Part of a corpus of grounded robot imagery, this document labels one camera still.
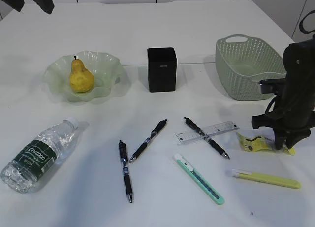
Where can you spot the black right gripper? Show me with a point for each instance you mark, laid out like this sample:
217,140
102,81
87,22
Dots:
292,110

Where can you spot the yellow waste paper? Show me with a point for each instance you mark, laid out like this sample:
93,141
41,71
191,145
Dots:
261,144

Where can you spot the yellow pear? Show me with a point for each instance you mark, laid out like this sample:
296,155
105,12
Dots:
81,79

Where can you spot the clear water bottle green label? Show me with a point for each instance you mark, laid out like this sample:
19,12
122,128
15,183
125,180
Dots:
25,170

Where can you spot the yellow utility knife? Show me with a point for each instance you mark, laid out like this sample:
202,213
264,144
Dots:
264,178

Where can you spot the green woven plastic basket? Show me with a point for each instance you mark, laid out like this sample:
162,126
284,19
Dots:
242,62

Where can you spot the black pen on ruler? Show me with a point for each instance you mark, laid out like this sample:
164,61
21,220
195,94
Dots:
208,139

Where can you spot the green utility knife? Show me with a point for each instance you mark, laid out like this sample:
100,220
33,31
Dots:
211,192

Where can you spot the pale green wavy plate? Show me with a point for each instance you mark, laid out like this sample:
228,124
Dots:
105,68

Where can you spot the clear plastic ruler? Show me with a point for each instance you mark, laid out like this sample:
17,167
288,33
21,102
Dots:
213,130

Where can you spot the black pen middle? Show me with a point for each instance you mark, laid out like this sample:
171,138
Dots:
147,141

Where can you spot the black square pen holder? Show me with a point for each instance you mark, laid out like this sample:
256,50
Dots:
162,69

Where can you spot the black pen front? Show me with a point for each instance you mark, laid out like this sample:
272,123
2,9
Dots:
125,171

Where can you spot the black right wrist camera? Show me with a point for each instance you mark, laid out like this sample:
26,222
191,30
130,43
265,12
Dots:
272,86

